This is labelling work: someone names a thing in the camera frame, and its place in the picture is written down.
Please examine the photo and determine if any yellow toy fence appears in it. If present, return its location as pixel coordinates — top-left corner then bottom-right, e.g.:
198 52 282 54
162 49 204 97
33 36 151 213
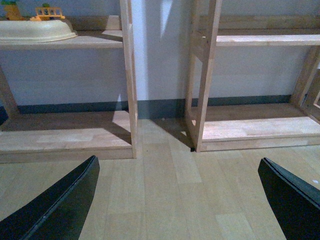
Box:
30 7 66 21

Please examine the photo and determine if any yellow toy palm tree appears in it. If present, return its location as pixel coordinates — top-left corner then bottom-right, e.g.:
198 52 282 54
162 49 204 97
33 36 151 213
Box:
0 0 25 21

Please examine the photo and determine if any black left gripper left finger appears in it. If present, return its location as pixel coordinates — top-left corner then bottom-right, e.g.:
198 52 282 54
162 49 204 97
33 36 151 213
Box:
0 155 100 240

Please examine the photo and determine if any wooden shelf unit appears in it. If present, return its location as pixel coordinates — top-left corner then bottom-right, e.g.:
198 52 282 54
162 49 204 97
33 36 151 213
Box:
0 0 138 163
185 0 320 152

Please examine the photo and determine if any cream plastic toy base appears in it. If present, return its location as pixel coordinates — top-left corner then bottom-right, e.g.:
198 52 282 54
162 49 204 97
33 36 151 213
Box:
0 20 78 44

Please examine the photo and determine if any right wooden shelf unit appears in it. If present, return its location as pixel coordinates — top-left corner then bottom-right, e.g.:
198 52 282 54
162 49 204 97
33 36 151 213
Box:
185 0 320 152

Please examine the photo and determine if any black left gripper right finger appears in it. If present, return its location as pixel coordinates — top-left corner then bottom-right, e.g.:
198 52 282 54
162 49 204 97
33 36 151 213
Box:
258 157 320 240

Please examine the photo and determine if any left wooden shelf unit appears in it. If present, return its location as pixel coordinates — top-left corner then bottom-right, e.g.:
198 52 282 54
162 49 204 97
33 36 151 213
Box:
0 0 138 163

